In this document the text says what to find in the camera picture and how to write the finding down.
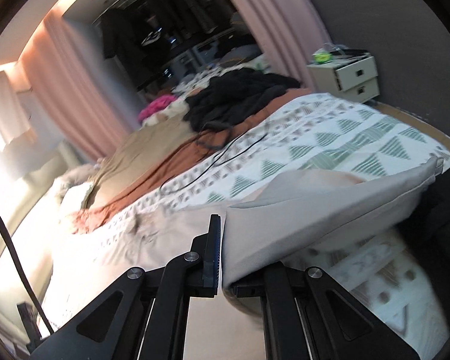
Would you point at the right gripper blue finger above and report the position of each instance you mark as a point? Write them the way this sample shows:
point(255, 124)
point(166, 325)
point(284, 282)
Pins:
point(211, 256)

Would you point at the beige large jacket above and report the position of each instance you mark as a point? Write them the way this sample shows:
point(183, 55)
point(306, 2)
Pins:
point(333, 220)

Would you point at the black clothes pile on bed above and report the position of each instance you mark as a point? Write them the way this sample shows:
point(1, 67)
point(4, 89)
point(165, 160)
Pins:
point(230, 99)

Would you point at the rust orange quilt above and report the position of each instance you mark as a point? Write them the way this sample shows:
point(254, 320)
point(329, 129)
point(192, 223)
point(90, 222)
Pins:
point(186, 156)

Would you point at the olive tan blanket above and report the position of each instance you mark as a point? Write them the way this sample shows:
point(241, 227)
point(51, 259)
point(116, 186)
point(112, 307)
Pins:
point(138, 154)

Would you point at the white pillow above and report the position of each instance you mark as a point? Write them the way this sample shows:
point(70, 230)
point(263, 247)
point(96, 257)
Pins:
point(73, 188)

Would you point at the pink cloth on far bed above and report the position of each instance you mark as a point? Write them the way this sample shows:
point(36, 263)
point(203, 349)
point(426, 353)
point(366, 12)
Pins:
point(159, 104)

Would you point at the white geometric patterned bedspread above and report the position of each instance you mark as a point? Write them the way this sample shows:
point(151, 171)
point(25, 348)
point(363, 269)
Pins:
point(315, 131)

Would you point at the left pink curtain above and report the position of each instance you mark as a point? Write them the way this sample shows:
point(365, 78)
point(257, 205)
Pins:
point(89, 97)

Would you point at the pink curtain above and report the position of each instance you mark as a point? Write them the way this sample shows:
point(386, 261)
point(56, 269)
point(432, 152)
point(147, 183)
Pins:
point(288, 33)
point(89, 97)

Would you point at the green object on cabinet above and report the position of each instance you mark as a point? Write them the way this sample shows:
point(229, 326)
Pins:
point(322, 57)

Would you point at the white bedside drawer cabinet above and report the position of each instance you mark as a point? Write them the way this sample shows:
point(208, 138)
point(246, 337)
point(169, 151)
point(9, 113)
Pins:
point(353, 78)

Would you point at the brown cardboard sheet on floor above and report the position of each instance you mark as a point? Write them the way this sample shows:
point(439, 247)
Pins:
point(413, 121)

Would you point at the right pink curtain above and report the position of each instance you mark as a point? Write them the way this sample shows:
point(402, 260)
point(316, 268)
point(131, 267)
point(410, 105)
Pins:
point(288, 33)

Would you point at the white garment hanging on wall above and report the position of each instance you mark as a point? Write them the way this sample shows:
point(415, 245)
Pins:
point(14, 121)

